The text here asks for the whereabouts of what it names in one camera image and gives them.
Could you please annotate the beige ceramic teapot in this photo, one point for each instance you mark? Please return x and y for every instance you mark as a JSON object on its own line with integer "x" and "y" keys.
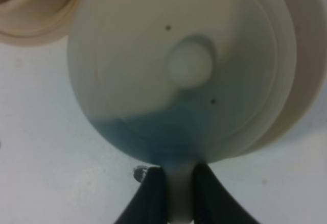
{"x": 177, "y": 82}

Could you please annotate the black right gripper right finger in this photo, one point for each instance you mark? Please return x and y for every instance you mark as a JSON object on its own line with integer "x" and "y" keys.
{"x": 212, "y": 203}

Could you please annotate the beige middle cup saucer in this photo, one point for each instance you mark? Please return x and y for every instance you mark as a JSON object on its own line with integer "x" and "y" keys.
{"x": 50, "y": 30}

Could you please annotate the beige middle teacup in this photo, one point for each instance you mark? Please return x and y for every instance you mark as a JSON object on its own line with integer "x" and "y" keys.
{"x": 25, "y": 14}

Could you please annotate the beige teapot saucer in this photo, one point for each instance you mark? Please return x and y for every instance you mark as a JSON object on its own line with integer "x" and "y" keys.
{"x": 309, "y": 19}

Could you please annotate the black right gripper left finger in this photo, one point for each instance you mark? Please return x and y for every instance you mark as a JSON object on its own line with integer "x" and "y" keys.
{"x": 150, "y": 203}

